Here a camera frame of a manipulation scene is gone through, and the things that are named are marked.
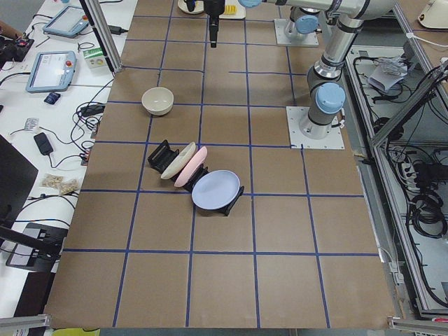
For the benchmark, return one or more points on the black rack-side gripper body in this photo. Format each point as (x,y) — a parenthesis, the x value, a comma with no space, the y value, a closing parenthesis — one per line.
(213,7)

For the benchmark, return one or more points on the black rack-side gripper finger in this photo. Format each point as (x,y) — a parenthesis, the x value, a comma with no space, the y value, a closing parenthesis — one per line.
(213,31)

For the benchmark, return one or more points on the orange striped bread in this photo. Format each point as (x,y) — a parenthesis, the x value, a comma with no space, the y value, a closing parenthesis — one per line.
(230,10)

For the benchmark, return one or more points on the blue plate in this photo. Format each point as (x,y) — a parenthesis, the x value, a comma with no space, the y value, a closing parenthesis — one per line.
(216,189)

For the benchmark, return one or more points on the robot arm near plate rack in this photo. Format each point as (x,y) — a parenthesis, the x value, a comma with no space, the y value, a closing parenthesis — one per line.
(327,96)

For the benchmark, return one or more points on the pink plate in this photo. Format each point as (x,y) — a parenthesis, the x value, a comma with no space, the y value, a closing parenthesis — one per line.
(192,166)

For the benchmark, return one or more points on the black plate rack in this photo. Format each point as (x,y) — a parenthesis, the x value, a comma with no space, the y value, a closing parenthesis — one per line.
(163,155)

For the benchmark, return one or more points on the cream plate in rack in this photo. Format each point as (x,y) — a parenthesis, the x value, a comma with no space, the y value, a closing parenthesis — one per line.
(179,162)

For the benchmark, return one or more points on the cream rectangular tray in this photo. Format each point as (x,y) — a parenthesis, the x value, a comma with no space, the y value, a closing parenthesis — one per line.
(241,11)

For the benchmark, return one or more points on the cream ceramic bowl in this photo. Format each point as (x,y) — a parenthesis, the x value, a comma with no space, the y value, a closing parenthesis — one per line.
(158,101)

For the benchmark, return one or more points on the green white box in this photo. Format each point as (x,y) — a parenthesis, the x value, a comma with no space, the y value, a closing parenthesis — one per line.
(94,58)

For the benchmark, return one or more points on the far teach pendant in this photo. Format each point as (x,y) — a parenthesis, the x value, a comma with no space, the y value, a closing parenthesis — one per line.
(69,22)

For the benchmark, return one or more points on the teach pendant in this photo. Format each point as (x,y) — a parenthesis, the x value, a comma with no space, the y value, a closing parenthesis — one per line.
(52,72)
(69,22)

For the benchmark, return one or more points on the black power adapter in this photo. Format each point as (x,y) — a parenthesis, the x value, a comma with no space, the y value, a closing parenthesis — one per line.
(92,110)

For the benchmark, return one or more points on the near teach pendant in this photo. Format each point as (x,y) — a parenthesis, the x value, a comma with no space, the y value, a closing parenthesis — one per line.
(52,72)

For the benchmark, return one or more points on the bag of small parts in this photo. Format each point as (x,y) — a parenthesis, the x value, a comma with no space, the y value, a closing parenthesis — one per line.
(58,182)

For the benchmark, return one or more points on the black monitor stand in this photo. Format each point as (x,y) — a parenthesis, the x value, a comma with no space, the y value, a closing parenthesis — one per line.
(36,247)

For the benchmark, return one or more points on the aluminium frame post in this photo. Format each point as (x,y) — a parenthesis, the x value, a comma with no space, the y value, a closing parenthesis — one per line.
(98,23)

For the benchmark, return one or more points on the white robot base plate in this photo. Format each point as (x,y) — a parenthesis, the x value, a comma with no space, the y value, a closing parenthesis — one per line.
(304,134)

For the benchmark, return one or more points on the aluminium side frame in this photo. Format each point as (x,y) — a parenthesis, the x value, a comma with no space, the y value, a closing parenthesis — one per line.
(397,72)

